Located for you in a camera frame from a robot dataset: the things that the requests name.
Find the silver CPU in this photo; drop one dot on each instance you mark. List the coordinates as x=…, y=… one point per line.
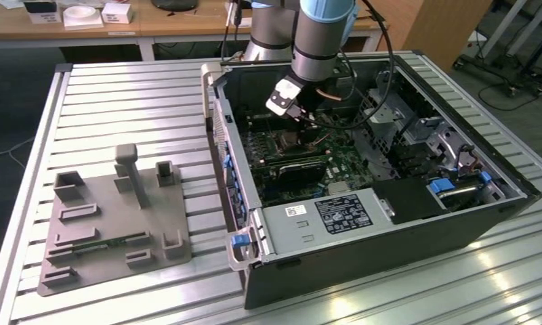
x=290, y=140

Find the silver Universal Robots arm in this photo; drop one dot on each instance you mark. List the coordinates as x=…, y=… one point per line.
x=317, y=50

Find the CPU socket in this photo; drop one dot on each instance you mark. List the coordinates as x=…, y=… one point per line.
x=278, y=149

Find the blue expansion slot clip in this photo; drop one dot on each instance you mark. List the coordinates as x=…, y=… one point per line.
x=228, y=160

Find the copper coloured tube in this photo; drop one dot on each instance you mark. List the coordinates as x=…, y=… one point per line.
x=332, y=96

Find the silver metal disk bay cage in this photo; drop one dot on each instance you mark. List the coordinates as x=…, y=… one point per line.
x=384, y=115

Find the green motherboard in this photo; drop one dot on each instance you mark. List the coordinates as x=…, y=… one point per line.
x=344, y=166

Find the black graphics card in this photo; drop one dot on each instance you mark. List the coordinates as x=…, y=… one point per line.
x=301, y=174

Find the small silver chipset heatsink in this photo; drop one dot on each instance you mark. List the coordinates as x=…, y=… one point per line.
x=341, y=187

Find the metal wheeled stand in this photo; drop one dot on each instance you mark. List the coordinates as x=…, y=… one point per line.
x=461, y=62

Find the wooden cabinet side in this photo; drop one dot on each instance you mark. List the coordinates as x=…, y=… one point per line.
x=443, y=30

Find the black plastic shroud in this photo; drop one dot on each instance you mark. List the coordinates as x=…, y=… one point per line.
x=407, y=199

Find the wooden desk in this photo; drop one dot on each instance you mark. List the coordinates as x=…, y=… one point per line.
x=185, y=23

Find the large blue latch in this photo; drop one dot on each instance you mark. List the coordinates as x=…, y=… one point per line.
x=441, y=187

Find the silver power supply unit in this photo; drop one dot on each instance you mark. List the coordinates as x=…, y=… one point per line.
x=294, y=233

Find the black round base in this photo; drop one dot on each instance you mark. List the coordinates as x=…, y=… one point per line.
x=177, y=4

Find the small blue latch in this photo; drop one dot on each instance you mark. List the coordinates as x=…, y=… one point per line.
x=485, y=177

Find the white labelled box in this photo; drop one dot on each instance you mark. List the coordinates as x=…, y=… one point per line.
x=118, y=15

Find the black open PC case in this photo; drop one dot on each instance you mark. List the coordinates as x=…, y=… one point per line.
x=389, y=271

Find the grey parts rack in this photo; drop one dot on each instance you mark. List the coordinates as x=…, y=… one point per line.
x=118, y=216

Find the white box with round recess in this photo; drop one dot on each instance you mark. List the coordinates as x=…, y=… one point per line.
x=83, y=23

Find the green RAM stick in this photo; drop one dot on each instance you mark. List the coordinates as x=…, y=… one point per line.
x=99, y=245

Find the white box with black top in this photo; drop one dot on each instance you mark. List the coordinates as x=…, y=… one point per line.
x=41, y=17

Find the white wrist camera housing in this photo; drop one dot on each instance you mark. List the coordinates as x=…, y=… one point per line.
x=282, y=96

